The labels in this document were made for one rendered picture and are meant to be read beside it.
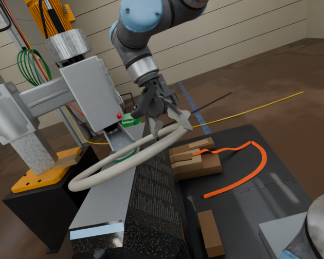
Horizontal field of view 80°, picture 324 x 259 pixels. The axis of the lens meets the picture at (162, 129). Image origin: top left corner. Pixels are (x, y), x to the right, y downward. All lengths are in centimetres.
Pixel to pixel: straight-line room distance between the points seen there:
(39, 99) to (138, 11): 150
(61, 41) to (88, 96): 31
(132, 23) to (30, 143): 161
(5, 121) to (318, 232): 181
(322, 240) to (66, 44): 119
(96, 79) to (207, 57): 516
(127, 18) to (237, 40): 600
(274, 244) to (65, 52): 122
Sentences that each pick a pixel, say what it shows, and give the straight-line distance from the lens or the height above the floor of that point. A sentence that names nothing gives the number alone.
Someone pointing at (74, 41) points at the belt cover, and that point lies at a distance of 121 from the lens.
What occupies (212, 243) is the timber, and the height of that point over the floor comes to 13.
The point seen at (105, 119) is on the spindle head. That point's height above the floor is 115.
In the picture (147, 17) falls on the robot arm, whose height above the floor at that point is 156.
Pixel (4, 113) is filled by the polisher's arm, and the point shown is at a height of 137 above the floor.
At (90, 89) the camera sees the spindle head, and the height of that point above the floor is 136.
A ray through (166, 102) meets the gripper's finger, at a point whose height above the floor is 135.
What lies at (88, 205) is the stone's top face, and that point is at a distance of 128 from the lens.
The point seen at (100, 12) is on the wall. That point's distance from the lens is 611.
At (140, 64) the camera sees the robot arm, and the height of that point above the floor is 146.
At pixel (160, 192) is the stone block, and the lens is 127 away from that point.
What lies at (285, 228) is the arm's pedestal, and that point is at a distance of 82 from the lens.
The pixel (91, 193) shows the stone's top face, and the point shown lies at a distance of 135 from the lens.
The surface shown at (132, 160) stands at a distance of 53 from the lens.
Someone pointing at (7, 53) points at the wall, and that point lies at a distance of 718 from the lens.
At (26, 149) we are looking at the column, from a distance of 198.
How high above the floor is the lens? 153
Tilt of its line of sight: 26 degrees down
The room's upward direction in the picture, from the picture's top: 21 degrees counter-clockwise
